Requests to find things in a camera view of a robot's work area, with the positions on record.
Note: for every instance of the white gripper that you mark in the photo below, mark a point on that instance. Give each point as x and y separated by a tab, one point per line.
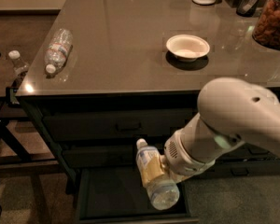
176	159

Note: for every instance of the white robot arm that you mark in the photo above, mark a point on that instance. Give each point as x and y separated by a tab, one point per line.
231	113

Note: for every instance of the open bottom left drawer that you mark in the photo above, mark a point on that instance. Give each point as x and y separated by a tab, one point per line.
114	195

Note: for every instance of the middle left drawer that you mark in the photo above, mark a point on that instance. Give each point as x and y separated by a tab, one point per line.
101	156

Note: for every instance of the bottom right drawer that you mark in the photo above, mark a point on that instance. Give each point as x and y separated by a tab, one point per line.
224	169

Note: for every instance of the top left drawer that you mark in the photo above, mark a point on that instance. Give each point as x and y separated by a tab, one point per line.
116	124

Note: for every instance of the middle right drawer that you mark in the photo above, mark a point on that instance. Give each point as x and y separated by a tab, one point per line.
256	153

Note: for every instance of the clear crumpled water bottle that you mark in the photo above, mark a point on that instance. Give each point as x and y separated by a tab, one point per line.
58	50

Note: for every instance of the small bottle on side table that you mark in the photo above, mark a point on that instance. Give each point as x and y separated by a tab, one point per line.
19	64

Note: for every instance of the white paper bowl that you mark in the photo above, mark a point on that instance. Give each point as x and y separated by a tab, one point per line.
187	47

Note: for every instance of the dark side table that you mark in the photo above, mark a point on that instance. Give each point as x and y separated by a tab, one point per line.
10	110

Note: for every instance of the glass jar of snacks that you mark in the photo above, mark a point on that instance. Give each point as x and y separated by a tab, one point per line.
267	29

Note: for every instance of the dark cabinet frame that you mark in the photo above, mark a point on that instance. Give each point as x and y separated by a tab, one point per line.
41	103

